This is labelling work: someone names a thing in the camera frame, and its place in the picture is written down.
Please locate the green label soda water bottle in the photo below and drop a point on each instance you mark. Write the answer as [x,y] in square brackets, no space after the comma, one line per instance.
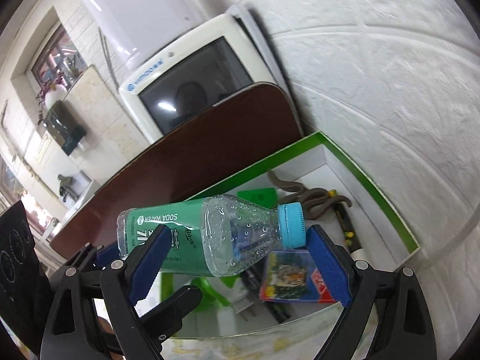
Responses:
[214,236]

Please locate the brown hair claw clip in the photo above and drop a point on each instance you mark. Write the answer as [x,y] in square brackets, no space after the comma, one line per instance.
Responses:
[314,202]

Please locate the white water dispenser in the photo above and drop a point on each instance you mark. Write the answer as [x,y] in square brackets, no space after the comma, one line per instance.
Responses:
[138,29]

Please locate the dark brown wooden table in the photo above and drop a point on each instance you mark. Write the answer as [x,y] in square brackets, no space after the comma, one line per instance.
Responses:
[228,137]

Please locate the black marker white cap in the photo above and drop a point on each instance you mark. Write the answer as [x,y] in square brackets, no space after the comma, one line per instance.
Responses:
[352,241]

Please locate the white cabinet with screen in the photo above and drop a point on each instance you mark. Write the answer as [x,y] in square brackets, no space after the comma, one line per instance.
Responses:
[205,66]

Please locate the tiger picture card pack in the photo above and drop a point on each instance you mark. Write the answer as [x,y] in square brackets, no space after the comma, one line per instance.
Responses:
[292,276]

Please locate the black paper cup dispenser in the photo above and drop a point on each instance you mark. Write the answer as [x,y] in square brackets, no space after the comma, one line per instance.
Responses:
[63,127]

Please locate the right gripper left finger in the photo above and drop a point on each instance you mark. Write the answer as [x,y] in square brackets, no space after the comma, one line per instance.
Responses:
[78,324]

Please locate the grey wall bracket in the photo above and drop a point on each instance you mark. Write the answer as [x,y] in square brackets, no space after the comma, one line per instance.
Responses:
[66,190]

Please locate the window with frame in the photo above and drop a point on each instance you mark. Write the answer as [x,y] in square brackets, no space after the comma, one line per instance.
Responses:
[59,59]

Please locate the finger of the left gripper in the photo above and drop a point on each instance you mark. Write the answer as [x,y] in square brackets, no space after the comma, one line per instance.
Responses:
[88,259]
[132,333]

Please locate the green open cardboard box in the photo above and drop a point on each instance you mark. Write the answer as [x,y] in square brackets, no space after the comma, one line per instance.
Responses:
[317,162]

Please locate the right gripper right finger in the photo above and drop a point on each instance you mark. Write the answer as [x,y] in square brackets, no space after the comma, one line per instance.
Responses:
[404,328]

